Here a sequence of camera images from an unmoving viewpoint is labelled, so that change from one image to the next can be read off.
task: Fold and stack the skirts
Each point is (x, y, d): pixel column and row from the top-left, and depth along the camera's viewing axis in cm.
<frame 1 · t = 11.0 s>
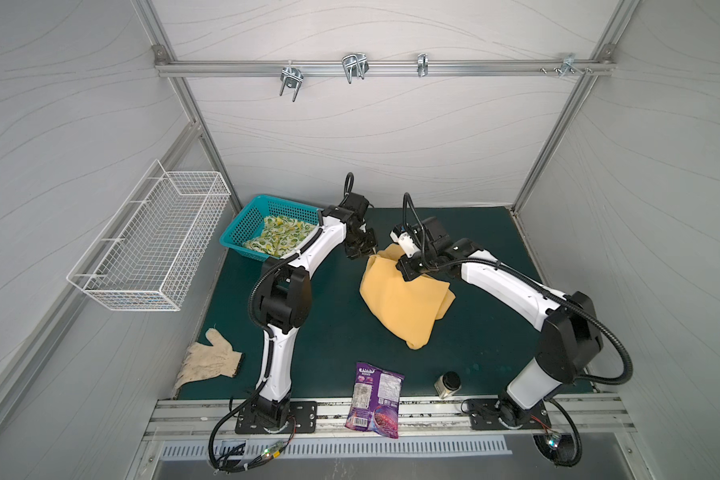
left hand: (380, 247, 93), fingers closed
right hand: (403, 256, 85), fingers closed
yellow skirt: (410, 308, 88), point 6 cm above the table
green floral skirt: (280, 235, 108), point 4 cm above the table
teal plastic basket: (248, 220, 110), point 6 cm above the table
small black-lidded jar: (447, 384, 72), point 9 cm above the table
beige work glove: (204, 361, 84), on the table

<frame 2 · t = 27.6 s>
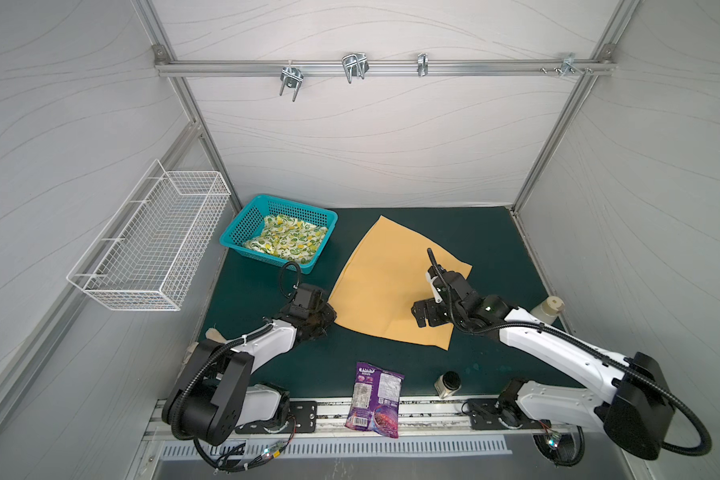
left hand: (341, 309, 91), fingers open
right hand: (431, 298, 82), fingers open
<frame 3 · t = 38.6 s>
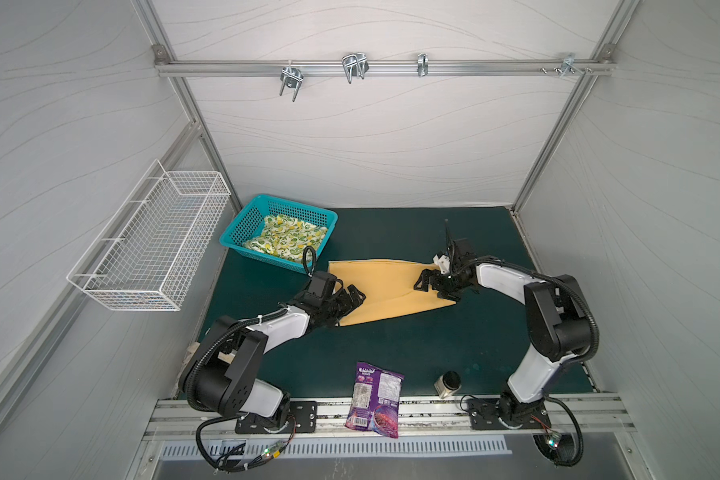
left hand: (361, 299, 90), fingers open
right hand: (432, 283, 95), fingers open
yellow skirt: (389, 288, 93), point 5 cm above the table
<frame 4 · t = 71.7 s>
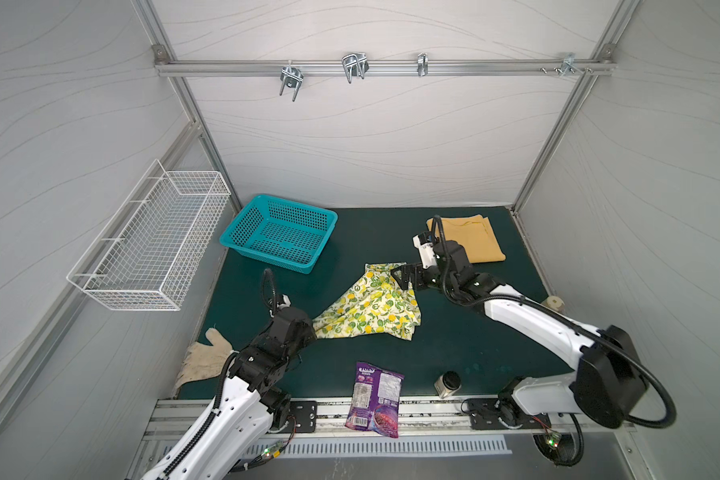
left hand: (314, 318, 81), fingers open
right hand: (408, 261, 83), fingers open
yellow skirt: (474, 233, 114), on the table
green floral skirt: (377, 304, 90), point 5 cm above the table
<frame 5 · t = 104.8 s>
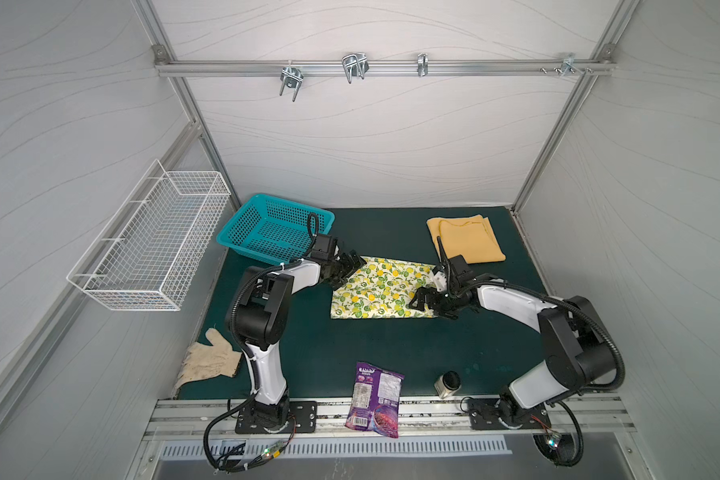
left hand: (364, 265, 98), fingers open
right hand: (427, 301, 91), fingers open
green floral skirt: (383, 288, 98), on the table
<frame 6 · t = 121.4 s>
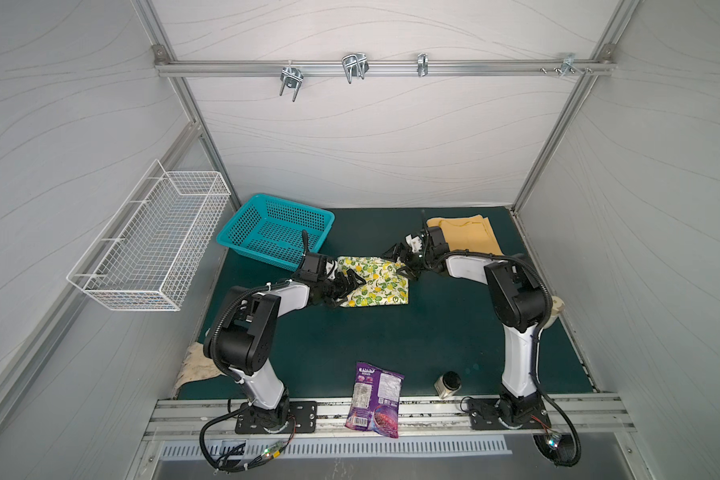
left hand: (360, 285, 93), fingers open
right hand: (392, 255, 99), fingers open
green floral skirt: (384, 285, 98), on the table
